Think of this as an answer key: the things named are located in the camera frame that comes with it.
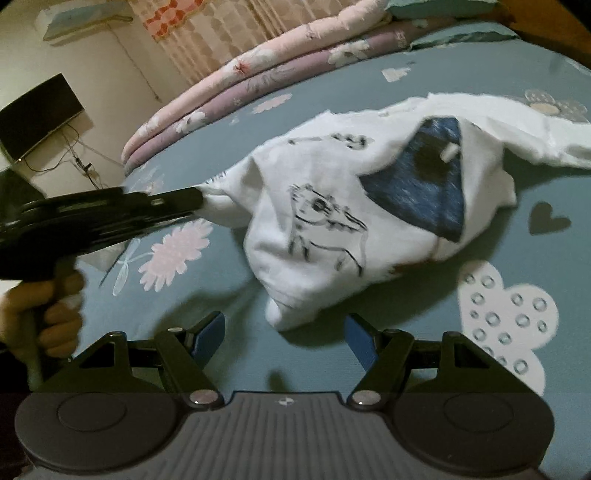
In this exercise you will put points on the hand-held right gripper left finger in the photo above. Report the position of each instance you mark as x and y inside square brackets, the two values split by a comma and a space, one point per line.
[210, 337]

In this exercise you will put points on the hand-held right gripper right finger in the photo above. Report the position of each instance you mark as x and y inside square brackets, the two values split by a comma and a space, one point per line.
[360, 341]

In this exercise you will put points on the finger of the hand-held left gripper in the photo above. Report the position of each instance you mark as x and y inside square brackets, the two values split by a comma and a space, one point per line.
[178, 202]

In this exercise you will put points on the white printed t-shirt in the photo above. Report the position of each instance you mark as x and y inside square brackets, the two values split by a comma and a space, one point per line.
[277, 258]

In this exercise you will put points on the person's left hand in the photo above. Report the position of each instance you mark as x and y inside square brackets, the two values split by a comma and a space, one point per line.
[27, 318]

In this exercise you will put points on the bed with teal floral sheet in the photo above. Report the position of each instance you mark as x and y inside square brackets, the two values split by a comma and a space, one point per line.
[415, 295]

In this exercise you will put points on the black television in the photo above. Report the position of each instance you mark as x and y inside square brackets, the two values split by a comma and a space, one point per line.
[39, 120]

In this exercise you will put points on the pink floral quilt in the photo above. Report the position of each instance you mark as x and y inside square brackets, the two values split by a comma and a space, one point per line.
[258, 60]

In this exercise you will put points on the purple floral quilt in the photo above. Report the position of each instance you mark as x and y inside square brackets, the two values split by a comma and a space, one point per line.
[286, 78]

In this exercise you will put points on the patterned orange beige curtain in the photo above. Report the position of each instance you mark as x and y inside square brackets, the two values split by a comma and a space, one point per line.
[207, 37]

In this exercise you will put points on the white air conditioner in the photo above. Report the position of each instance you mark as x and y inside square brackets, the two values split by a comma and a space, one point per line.
[83, 18]

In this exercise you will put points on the teal leaf-print pillow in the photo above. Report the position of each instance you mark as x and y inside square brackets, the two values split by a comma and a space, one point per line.
[438, 7]
[461, 34]

